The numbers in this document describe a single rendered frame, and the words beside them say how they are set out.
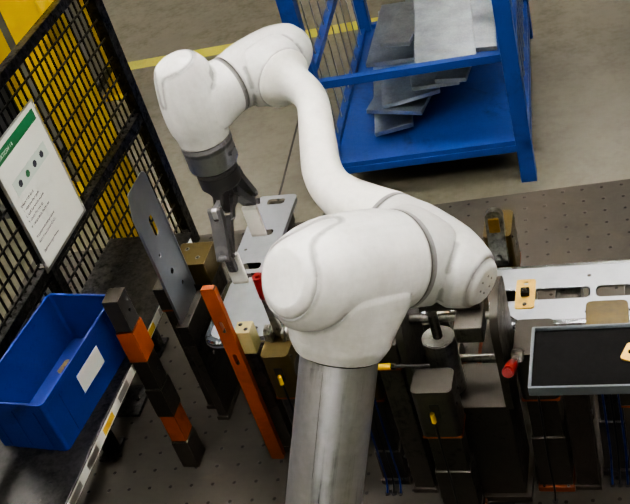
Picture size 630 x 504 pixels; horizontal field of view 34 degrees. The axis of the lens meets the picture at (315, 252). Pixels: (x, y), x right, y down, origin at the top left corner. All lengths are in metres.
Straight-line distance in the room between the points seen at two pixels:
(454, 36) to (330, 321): 2.96
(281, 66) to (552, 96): 2.94
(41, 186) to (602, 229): 1.36
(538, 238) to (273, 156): 2.17
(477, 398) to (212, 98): 0.73
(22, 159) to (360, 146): 2.15
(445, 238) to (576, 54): 3.59
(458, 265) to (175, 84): 0.61
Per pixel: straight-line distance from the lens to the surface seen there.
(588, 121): 4.38
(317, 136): 1.58
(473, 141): 4.06
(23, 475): 2.08
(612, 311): 1.90
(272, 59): 1.74
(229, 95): 1.73
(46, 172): 2.36
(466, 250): 1.32
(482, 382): 1.97
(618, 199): 2.78
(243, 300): 2.25
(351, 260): 1.19
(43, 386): 2.23
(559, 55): 4.88
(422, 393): 1.81
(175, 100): 1.70
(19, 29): 2.54
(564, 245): 2.65
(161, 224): 2.20
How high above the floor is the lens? 2.38
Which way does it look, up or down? 36 degrees down
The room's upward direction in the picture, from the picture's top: 18 degrees counter-clockwise
